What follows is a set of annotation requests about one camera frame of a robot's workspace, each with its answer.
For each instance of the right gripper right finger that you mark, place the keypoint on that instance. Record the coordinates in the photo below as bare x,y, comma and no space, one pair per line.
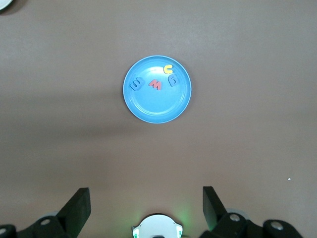
210,203

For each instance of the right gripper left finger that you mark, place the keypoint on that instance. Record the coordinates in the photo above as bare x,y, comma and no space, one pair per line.
80,203

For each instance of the blue foam letter a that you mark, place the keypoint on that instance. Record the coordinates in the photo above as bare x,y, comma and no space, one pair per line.
173,80

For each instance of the dark blue foam letter m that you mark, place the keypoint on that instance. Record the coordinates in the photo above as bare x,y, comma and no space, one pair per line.
136,85

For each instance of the pink foam letter w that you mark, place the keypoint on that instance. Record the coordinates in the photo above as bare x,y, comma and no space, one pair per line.
156,84

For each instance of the yellow foam letter u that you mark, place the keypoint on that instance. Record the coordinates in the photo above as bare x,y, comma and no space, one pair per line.
168,69

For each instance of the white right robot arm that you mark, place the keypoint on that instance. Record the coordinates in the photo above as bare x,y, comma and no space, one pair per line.
157,226

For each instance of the blue round plate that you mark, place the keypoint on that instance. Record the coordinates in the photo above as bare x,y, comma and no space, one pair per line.
158,104

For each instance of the beige round plate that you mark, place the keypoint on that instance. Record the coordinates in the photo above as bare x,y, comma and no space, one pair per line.
3,3

